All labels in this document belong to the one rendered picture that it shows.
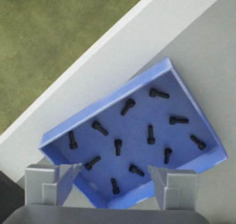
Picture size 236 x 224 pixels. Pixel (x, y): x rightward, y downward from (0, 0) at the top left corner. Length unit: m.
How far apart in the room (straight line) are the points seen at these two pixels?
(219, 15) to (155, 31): 0.05
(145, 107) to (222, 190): 0.12
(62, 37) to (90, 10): 0.15
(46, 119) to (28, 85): 1.04
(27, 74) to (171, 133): 1.07
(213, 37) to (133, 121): 0.09
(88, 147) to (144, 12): 0.13
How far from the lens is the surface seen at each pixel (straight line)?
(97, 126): 0.26
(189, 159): 0.29
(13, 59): 1.29
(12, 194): 0.33
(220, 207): 0.35
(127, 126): 0.27
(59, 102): 0.27
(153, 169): 0.16
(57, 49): 1.23
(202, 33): 0.24
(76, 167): 0.16
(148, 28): 0.24
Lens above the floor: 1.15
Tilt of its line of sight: 62 degrees down
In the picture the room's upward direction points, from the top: 176 degrees counter-clockwise
